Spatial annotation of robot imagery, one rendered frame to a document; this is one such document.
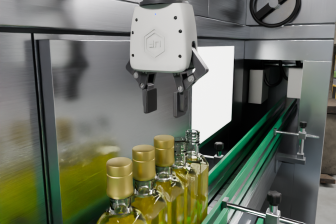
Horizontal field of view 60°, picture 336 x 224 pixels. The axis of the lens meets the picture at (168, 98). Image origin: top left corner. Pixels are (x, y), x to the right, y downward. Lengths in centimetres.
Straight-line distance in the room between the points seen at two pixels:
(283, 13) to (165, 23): 106
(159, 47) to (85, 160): 23
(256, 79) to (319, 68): 33
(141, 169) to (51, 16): 26
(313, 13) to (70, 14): 114
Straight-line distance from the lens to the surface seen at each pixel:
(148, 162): 43
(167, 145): 47
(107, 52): 54
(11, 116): 46
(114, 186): 39
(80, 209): 55
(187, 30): 42
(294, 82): 155
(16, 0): 44
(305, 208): 163
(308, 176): 156
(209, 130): 103
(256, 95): 161
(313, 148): 151
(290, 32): 144
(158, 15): 44
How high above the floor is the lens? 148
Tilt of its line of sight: 11 degrees down
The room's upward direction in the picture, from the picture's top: straight up
